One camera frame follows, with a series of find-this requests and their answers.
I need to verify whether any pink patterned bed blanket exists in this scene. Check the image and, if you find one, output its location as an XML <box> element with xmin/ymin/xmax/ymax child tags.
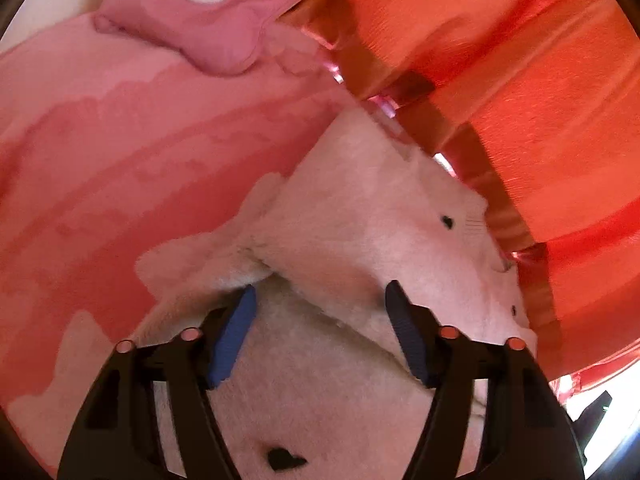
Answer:
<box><xmin>1</xmin><ymin>16</ymin><xmax>348</xmax><ymax>479</ymax></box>

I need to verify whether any pink pillow with white dot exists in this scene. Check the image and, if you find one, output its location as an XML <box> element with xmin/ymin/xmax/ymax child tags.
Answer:
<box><xmin>94</xmin><ymin>0</ymin><xmax>302</xmax><ymax>76</ymax></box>

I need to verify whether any pink sweater with black hearts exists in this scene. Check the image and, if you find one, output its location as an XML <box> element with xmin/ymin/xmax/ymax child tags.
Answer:
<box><xmin>134</xmin><ymin>108</ymin><xmax>536</xmax><ymax>479</ymax></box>

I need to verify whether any orange curtain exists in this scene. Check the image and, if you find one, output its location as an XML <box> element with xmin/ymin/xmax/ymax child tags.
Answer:
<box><xmin>286</xmin><ymin>0</ymin><xmax>639</xmax><ymax>390</ymax></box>

